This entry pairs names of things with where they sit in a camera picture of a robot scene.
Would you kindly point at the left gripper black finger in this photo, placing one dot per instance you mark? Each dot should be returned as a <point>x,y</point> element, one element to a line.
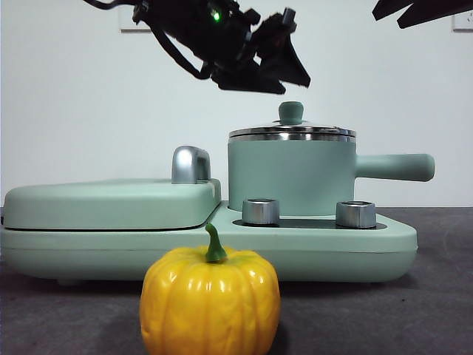
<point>284,63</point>
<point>247,79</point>

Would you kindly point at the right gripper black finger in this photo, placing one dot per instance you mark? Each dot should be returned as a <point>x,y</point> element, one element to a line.
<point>436,9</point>
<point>391,6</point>

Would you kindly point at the glass pot lid green knob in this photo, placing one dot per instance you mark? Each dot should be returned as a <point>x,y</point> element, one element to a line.
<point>290,112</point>

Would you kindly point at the yellow toy pumpkin green stem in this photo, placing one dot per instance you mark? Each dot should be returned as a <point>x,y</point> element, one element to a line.
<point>210,296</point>

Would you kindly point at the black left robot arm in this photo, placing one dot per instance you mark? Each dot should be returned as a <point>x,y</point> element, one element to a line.
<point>192,33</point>

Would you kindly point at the silver cooker dial knob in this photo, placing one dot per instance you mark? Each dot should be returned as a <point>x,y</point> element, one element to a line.
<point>260,212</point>
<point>356,215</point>

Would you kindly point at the mint green cooker base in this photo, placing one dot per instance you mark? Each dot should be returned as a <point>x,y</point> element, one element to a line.
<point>314,255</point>

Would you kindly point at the white wall socket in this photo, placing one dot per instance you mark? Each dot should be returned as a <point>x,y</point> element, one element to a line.
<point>463,25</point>
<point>127,25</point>

